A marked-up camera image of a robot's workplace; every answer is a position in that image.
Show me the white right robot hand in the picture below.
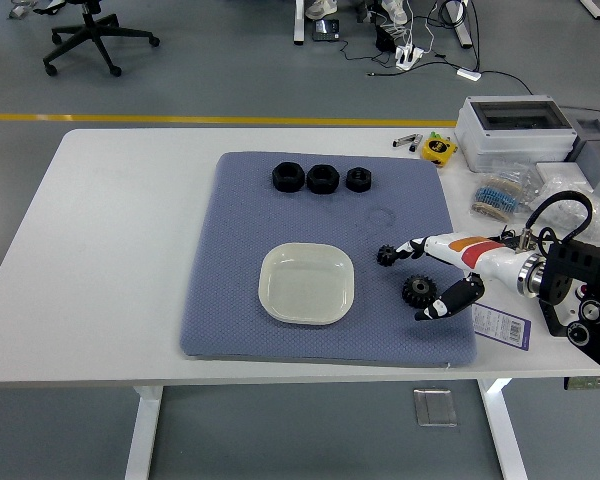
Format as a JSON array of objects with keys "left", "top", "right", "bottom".
[{"left": 390, "top": 232, "right": 531, "bottom": 322}]

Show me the large black gear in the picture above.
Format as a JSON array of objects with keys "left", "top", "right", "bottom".
[{"left": 401, "top": 275, "right": 439, "bottom": 309}]

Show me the white flat box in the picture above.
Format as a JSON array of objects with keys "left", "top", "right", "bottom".
[{"left": 535, "top": 161, "right": 594, "bottom": 189}]

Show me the small black hex nut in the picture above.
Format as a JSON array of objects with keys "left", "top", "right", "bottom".
[{"left": 345, "top": 167, "right": 373, "bottom": 192}]

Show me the large black hex nut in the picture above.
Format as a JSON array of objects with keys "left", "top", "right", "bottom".
[
  {"left": 271, "top": 161, "right": 305, "bottom": 194},
  {"left": 306, "top": 163, "right": 340, "bottom": 196}
]

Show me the bag of blue resistors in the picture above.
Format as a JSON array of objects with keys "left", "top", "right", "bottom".
[{"left": 468, "top": 162, "right": 539, "bottom": 221}]

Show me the white purple barcode card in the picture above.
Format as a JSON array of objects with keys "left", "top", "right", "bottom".
[{"left": 470, "top": 301, "right": 532, "bottom": 350}]

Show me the clear bag of white parts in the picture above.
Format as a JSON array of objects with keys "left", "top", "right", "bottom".
[{"left": 527, "top": 174, "right": 600, "bottom": 239}]

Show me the yellow tape measure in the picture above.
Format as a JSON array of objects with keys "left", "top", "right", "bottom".
[{"left": 420, "top": 138, "right": 458, "bottom": 169}]

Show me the grey plastic case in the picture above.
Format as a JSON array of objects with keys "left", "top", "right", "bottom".
[{"left": 562, "top": 107, "right": 600, "bottom": 196}]

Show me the metal floor outlet plate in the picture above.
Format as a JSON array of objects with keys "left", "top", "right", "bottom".
[{"left": 413, "top": 388, "right": 459, "bottom": 428}]

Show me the green circuit board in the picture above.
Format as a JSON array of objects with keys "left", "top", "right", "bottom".
[{"left": 563, "top": 375, "right": 600, "bottom": 391}]

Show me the white square dish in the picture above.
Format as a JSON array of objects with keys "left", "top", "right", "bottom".
[{"left": 257, "top": 242, "right": 357, "bottom": 327}]

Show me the white table leg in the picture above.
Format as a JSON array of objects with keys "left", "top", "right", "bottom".
[
  {"left": 477, "top": 378, "right": 530, "bottom": 480},
  {"left": 123, "top": 385, "right": 164, "bottom": 480}
]

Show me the white power strip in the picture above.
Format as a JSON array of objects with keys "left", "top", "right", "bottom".
[{"left": 394, "top": 44, "right": 425, "bottom": 71}]

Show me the grey desk leg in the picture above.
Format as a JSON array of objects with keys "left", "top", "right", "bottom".
[{"left": 449, "top": 0, "right": 474, "bottom": 49}]

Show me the black power brick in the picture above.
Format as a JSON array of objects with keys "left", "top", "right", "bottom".
[{"left": 374, "top": 23, "right": 399, "bottom": 52}]

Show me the blue-grey textured mat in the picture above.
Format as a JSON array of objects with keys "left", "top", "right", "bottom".
[{"left": 179, "top": 151, "right": 479, "bottom": 370}]

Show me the person's foot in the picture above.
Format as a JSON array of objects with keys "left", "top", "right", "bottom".
[
  {"left": 382, "top": 0, "right": 410, "bottom": 26},
  {"left": 304, "top": 0, "right": 339, "bottom": 21}
]

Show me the black floor device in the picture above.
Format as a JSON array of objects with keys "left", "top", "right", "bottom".
[{"left": 311, "top": 18, "right": 342, "bottom": 43}]

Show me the white desk leg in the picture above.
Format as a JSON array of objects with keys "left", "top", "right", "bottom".
[{"left": 293, "top": 0, "right": 306, "bottom": 45}]

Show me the black office chair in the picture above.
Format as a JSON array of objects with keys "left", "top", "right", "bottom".
[{"left": 42, "top": 0, "right": 161, "bottom": 78}]

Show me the grey electrical enclosure box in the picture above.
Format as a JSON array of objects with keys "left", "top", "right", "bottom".
[{"left": 453, "top": 94, "right": 580, "bottom": 174}]

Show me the black floor cable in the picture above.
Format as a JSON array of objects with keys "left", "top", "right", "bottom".
[{"left": 479, "top": 68, "right": 535, "bottom": 97}]

